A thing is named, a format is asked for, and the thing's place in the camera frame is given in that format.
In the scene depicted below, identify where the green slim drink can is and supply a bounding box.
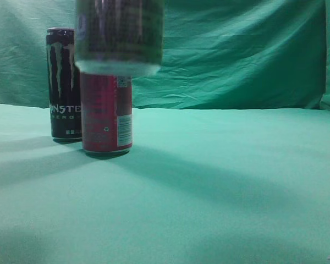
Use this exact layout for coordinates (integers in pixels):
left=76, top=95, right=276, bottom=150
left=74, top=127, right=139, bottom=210
left=74, top=0, right=164, bottom=77

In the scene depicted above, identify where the pink slim drink can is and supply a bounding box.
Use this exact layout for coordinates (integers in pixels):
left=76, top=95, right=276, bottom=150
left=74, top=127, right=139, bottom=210
left=80, top=73, right=133, bottom=156

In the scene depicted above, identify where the green table cloth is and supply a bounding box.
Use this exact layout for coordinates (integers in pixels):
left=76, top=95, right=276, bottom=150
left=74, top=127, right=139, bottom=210
left=0, top=104, right=330, bottom=263

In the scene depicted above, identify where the green backdrop cloth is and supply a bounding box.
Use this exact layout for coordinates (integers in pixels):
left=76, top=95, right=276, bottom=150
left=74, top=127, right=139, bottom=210
left=0, top=1, right=330, bottom=109

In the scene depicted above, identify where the black Monster energy can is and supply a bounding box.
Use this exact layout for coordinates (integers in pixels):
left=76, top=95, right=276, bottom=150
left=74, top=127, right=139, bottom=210
left=46, top=27, right=82, bottom=141

